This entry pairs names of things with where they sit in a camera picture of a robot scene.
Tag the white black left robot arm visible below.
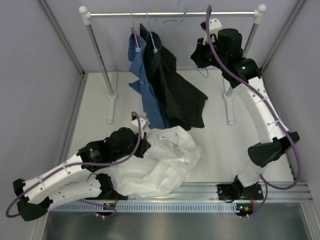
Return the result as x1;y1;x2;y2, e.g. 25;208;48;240
13;127;151;222

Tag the white shirt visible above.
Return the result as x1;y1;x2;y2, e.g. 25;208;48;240
105;126;202;198

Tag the light blue wire hanger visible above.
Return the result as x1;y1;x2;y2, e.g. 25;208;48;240
155;0;209;79

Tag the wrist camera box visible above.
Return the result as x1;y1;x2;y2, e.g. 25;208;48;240
129;117;150;133
202;18;223;45

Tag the light blue hanger under dark shirt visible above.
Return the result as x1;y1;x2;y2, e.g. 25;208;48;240
145;11;158;55

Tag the grey aluminium frame profile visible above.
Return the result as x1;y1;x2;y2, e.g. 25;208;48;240
37;0;88;164

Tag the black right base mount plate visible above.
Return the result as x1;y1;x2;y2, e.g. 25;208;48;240
217;183;264;202

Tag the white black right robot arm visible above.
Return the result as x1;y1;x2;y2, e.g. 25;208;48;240
191;28;300;200

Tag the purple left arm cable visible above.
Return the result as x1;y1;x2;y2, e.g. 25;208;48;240
5;111;148;220

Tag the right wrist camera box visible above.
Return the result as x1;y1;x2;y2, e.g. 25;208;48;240
202;18;223;45

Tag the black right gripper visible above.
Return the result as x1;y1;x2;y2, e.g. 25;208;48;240
190;36;227;71

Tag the blue checkered shirt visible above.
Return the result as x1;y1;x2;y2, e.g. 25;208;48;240
128;33;169;129

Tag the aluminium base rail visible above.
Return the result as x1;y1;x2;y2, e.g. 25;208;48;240
126;182;313;203

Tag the white slotted cable duct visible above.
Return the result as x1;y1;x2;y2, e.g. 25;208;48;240
51;201;252;214

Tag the dark striped shirt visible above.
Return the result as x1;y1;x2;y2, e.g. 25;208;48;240
139;24;208;131

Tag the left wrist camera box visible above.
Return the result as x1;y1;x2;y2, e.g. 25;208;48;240
129;117;150;133

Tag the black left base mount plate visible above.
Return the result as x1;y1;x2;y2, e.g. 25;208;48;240
113;191;128;201

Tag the white clothes rack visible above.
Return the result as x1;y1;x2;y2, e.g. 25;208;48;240
79;4;267;124

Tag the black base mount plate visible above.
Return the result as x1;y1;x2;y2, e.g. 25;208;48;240
217;183;264;202
113;191;128;201

